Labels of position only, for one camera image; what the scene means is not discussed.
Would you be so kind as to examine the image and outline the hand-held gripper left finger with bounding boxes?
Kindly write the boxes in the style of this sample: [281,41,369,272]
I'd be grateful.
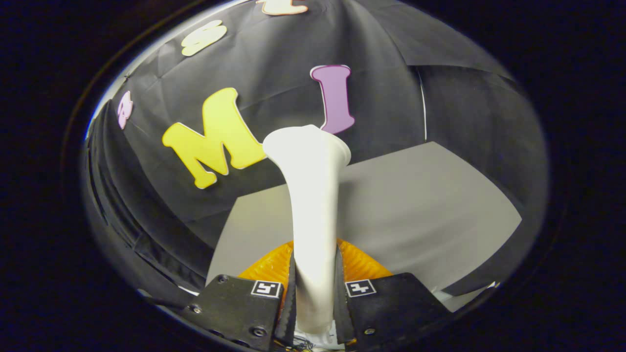
[179,240,297,352]

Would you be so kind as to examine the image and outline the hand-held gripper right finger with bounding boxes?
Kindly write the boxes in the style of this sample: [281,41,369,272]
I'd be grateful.
[334,239,451,352]

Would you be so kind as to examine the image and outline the white garment steamer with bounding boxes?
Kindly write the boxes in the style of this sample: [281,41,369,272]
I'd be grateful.
[263,125,352,335]

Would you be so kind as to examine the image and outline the grey cabinet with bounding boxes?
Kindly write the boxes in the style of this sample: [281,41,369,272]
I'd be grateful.
[205,142,523,313]

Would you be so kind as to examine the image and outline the black backdrop cloth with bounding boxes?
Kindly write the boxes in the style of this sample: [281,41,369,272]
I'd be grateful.
[81,0,548,304]

